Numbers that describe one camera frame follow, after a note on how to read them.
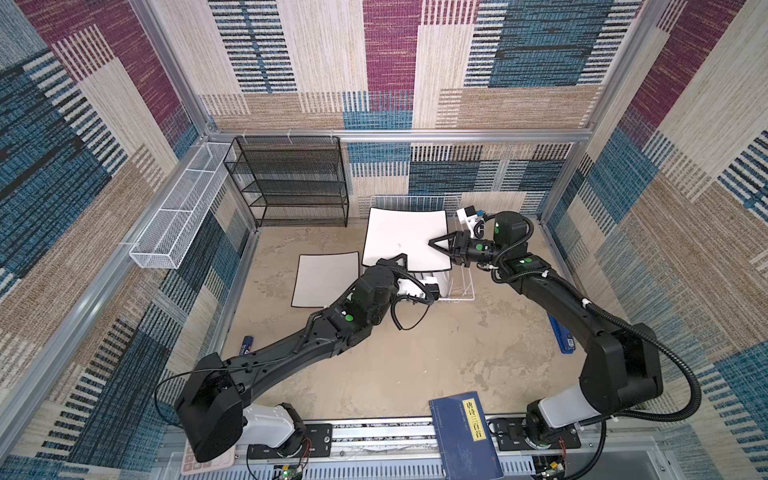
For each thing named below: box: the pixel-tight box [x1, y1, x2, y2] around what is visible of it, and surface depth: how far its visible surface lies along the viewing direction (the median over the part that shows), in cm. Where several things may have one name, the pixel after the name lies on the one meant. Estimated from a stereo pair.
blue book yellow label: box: [429, 391, 505, 480], surface depth 74 cm
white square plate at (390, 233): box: [362, 207, 452, 272], surface depth 79 cm
